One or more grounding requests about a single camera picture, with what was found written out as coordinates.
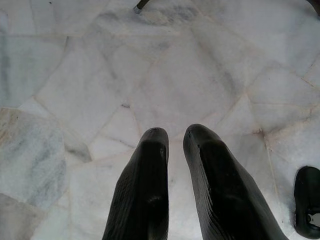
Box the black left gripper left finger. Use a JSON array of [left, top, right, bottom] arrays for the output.
[[102, 127, 171, 240]]

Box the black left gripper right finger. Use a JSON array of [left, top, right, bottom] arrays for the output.
[[182, 123, 288, 240]]

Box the black robot foot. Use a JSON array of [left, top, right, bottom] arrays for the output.
[[293, 166, 320, 239]]

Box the black metal table leg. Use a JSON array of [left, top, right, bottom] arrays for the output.
[[133, 0, 151, 13]]

